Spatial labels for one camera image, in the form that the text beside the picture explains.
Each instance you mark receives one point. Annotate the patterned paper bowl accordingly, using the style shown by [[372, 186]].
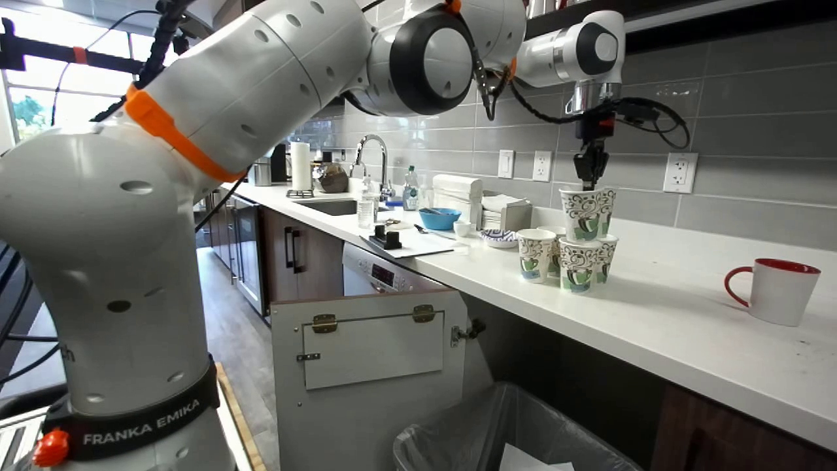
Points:
[[500, 239]]

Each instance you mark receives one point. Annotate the open cabinet door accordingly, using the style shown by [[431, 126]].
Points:
[[353, 373]]

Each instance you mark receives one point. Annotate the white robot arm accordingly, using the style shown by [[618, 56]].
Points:
[[104, 213]]

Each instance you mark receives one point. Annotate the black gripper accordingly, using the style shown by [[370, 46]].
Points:
[[593, 129]]

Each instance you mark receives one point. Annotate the glass soap container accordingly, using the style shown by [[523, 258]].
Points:
[[412, 188]]

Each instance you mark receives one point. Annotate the white cutting board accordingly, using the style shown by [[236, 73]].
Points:
[[413, 245]]

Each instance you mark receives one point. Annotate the blue bowl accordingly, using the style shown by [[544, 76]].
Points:
[[436, 217]]

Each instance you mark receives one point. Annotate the grey trash bin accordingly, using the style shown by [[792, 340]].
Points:
[[474, 434]]

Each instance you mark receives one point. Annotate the dishwasher front panel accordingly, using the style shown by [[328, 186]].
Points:
[[370, 273]]

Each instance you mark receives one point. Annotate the white mug red interior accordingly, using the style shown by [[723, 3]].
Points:
[[779, 289]]

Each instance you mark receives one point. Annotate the paper towel roll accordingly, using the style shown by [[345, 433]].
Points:
[[298, 169]]

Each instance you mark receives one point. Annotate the clear water bottle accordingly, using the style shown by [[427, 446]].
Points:
[[367, 204]]

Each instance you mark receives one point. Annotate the black holder object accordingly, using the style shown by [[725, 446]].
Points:
[[388, 239]]

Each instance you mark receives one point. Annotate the napkin holder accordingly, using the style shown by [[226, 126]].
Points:
[[504, 213]]

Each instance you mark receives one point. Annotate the wall light switch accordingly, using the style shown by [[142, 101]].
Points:
[[504, 162]]

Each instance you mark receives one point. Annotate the wall outlet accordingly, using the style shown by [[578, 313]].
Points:
[[541, 165]]

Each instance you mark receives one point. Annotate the chrome sink faucet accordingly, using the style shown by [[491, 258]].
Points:
[[372, 160]]

